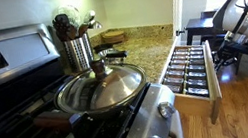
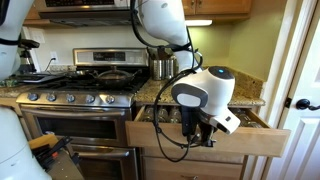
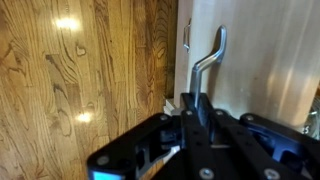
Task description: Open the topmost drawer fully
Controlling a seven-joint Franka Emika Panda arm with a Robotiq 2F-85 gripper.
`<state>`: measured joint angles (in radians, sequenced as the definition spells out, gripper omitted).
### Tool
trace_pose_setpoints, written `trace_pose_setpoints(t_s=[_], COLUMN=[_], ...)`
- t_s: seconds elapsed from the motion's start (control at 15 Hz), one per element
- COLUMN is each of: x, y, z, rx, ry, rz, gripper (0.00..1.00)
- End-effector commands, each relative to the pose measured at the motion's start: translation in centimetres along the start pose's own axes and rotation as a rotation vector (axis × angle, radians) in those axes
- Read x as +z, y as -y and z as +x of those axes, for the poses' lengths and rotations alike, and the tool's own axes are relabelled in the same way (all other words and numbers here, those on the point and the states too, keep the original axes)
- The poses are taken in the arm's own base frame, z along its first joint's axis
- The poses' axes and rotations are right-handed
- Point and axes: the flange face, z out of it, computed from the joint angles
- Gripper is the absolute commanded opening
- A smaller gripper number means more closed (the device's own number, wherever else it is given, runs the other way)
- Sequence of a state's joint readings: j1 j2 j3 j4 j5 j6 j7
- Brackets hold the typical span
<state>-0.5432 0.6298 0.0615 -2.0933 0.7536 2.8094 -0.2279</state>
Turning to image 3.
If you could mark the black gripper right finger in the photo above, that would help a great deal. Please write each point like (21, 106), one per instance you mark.
(266, 143)

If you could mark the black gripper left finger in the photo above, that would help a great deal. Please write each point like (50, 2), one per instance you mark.
(136, 143)

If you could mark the narrow light wood drawer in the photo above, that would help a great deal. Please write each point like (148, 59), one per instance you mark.
(181, 66)

